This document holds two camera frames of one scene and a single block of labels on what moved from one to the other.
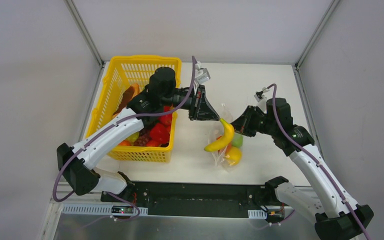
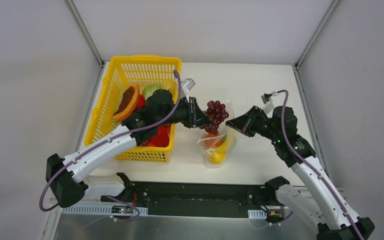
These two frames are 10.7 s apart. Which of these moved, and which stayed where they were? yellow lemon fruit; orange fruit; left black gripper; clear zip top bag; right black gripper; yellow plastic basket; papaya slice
Moved: yellow lemon fruit; clear zip top bag; orange fruit; left black gripper
Stayed: right black gripper; papaya slice; yellow plastic basket
